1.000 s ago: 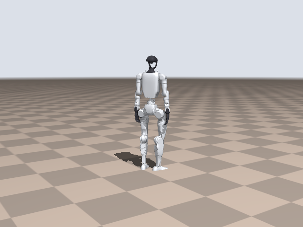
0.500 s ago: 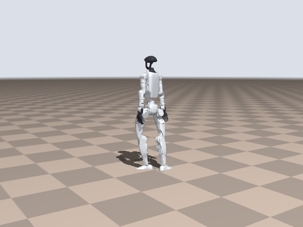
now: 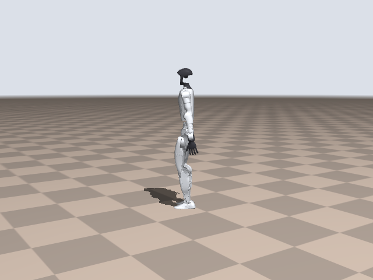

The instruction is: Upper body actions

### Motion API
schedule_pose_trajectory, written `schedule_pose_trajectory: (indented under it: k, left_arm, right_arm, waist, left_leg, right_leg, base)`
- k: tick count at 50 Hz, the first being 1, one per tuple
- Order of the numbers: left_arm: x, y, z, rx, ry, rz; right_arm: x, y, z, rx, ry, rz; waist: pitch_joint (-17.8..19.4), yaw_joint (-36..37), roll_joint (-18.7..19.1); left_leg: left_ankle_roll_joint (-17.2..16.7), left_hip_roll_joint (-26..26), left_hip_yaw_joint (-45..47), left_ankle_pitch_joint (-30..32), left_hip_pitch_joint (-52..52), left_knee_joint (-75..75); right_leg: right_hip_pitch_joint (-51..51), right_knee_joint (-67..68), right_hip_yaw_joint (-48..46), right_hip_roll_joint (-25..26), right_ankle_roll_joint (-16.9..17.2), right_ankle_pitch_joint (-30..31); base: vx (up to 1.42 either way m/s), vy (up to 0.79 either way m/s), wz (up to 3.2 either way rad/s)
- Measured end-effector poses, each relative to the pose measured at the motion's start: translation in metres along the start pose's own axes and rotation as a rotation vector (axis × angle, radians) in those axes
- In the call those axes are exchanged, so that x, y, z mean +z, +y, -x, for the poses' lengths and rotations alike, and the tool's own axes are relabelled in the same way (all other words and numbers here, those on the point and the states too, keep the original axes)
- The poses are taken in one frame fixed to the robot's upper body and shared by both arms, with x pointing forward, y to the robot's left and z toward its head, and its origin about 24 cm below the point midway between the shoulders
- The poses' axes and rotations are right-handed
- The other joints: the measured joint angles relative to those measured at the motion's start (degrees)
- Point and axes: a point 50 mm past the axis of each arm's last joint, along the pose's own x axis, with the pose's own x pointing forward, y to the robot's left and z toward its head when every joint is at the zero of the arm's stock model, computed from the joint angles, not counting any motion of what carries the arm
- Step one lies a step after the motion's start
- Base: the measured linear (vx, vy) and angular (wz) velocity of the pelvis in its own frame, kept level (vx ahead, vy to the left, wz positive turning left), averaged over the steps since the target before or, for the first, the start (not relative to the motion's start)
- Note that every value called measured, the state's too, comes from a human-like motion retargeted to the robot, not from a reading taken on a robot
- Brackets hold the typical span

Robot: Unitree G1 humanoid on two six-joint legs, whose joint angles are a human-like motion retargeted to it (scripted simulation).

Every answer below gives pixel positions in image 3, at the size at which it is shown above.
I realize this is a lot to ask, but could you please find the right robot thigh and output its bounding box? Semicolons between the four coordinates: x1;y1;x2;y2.
183;146;192;174

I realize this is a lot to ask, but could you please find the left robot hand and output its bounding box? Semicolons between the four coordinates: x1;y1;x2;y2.
186;134;198;155

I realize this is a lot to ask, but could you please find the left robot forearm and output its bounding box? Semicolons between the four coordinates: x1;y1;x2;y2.
185;113;194;140

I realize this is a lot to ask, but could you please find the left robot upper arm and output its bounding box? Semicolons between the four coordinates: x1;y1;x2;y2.
181;90;192;120

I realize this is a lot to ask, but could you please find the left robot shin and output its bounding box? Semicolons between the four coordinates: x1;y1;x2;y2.
178;170;191;204

